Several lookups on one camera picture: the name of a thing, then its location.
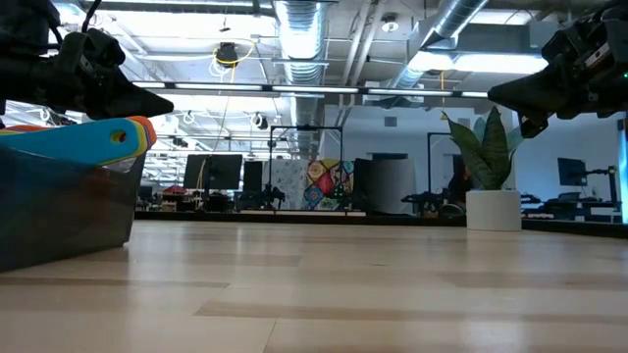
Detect grey storage cabinet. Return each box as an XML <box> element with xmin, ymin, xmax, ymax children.
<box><xmin>371</xmin><ymin>152</ymin><xmax>417</xmax><ymax>215</ymax></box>

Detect person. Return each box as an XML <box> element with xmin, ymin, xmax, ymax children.
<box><xmin>446</xmin><ymin>166</ymin><xmax>468</xmax><ymax>202</ymax></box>

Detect long ceiling light bar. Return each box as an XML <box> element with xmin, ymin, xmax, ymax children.
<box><xmin>131</xmin><ymin>81</ymin><xmax>490</xmax><ymax>98</ymax></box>

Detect black left wrist camera cable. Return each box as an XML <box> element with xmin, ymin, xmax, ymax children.
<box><xmin>81</xmin><ymin>0</ymin><xmax>103</xmax><ymax>33</ymax></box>

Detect grey translucent plastic basket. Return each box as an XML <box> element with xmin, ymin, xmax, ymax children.
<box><xmin>0</xmin><ymin>144</ymin><xmax>148</xmax><ymax>274</ymax></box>

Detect silver ribbed ventilation duct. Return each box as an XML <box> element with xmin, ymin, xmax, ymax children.
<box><xmin>272</xmin><ymin>0</ymin><xmax>329</xmax><ymax>158</ymax></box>

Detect black metal stand frame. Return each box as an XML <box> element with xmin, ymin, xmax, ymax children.
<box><xmin>268</xmin><ymin>125</ymin><xmax>344</xmax><ymax>212</ymax></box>

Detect black overhead camera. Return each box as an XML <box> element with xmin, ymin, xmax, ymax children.
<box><xmin>215</xmin><ymin>42</ymin><xmax>240</xmax><ymax>68</ymax></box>

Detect black monitor on arm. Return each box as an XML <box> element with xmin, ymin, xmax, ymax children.
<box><xmin>556</xmin><ymin>157</ymin><xmax>588</xmax><ymax>187</ymax></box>

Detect white partition panel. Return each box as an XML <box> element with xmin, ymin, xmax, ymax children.
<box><xmin>262</xmin><ymin>159</ymin><xmax>309</xmax><ymax>211</ymax></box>

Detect colourful patchwork wall hanging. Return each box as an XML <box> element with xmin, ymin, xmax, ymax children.
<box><xmin>302</xmin><ymin>159</ymin><xmax>355</xmax><ymax>211</ymax></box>

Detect snake plant in white pot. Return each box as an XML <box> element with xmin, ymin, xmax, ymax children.
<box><xmin>441</xmin><ymin>106</ymin><xmax>526</xmax><ymax>232</ymax></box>

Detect yellow plastic measuring cup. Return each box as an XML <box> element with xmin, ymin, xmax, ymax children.
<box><xmin>111</xmin><ymin>127</ymin><xmax>151</xmax><ymax>153</ymax></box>

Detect narrow black desk monitor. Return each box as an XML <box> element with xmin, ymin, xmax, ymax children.
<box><xmin>243</xmin><ymin>160</ymin><xmax>264</xmax><ymax>193</ymax></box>

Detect large black desk monitor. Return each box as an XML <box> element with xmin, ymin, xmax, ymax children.
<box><xmin>183</xmin><ymin>153</ymin><xmax>244</xmax><ymax>191</ymax></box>

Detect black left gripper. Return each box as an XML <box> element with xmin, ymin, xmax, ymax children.
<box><xmin>0</xmin><ymin>27</ymin><xmax>175</xmax><ymax>122</ymax></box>

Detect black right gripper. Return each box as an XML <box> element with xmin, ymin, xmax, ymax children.
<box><xmin>489</xmin><ymin>2</ymin><xmax>628</xmax><ymax>139</ymax></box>

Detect black aluminium table frame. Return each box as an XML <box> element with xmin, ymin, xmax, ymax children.
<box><xmin>134</xmin><ymin>209</ymin><xmax>628</xmax><ymax>240</ymax></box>

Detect teal plastic measuring cup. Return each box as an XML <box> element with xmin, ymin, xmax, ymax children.
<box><xmin>0</xmin><ymin>117</ymin><xmax>148</xmax><ymax>168</ymax></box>

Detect silver diagonal ventilation duct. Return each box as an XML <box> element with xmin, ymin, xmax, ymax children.
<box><xmin>392</xmin><ymin>0</ymin><xmax>492</xmax><ymax>89</ymax></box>

